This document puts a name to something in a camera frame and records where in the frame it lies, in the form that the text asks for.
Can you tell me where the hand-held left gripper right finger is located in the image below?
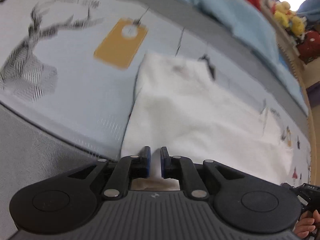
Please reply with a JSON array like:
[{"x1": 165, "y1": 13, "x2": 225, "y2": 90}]
[{"x1": 160, "y1": 146, "x2": 247, "y2": 200}]

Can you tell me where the blue curtain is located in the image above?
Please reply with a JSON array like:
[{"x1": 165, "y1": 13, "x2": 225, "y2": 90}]
[{"x1": 296, "y1": 0, "x2": 320, "y2": 14}]

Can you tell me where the lamp and deer printed sheet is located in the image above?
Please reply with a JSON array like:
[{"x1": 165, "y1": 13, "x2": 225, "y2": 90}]
[{"x1": 0, "y1": 0, "x2": 312, "y2": 188}]

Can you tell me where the person's right hand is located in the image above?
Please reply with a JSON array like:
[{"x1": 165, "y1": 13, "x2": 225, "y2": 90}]
[{"x1": 294, "y1": 210, "x2": 320, "y2": 240}]

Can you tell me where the yellow plush toy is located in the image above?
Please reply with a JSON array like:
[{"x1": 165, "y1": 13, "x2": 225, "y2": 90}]
[
  {"x1": 274, "y1": 1, "x2": 292, "y2": 27},
  {"x1": 287, "y1": 15, "x2": 306, "y2": 36}
]

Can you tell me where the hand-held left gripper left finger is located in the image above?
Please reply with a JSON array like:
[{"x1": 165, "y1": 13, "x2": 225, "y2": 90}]
[{"x1": 66, "y1": 146, "x2": 151, "y2": 200}]

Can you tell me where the white towel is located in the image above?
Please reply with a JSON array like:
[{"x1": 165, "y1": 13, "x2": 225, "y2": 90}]
[{"x1": 120, "y1": 51, "x2": 295, "y2": 190}]

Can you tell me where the red cushion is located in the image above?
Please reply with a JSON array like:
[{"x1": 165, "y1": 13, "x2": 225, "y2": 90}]
[{"x1": 297, "y1": 30, "x2": 320, "y2": 62}]

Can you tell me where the light blue quilt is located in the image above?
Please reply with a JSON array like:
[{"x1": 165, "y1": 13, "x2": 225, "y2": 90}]
[{"x1": 172, "y1": 0, "x2": 302, "y2": 110}]

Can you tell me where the wooden bed frame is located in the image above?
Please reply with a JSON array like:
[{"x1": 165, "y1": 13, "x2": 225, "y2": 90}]
[{"x1": 299, "y1": 62, "x2": 316, "y2": 183}]

